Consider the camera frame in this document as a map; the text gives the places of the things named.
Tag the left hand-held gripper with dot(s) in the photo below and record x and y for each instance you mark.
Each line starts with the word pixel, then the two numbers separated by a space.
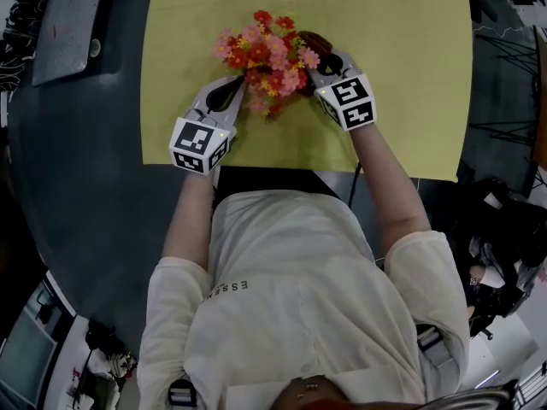
pixel 194 141

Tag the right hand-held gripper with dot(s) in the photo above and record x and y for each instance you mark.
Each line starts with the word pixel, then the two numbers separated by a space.
pixel 350 101

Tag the brown wiping cloth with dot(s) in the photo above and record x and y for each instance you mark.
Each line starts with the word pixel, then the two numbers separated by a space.
pixel 318 41

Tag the potted pink red flowers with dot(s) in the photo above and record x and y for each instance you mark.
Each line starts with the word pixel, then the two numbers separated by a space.
pixel 265 58

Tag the person's left forearm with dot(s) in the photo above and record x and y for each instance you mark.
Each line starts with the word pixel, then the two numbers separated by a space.
pixel 188 220

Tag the person's right forearm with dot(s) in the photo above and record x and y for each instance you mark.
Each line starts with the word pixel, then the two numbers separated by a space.
pixel 389 195

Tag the grey flat platform cart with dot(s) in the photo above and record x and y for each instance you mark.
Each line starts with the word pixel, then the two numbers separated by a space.
pixel 64 28

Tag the person's white t-shirt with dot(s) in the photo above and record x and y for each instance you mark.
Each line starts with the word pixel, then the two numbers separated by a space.
pixel 299 293

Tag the black and white striped bundle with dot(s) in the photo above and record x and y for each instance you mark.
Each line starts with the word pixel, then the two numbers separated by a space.
pixel 21 32

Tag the small metal hair clip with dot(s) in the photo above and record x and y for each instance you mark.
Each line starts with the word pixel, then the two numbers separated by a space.
pixel 312 385

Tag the grey head mount bar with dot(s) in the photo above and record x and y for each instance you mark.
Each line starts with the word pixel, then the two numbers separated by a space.
pixel 474 400

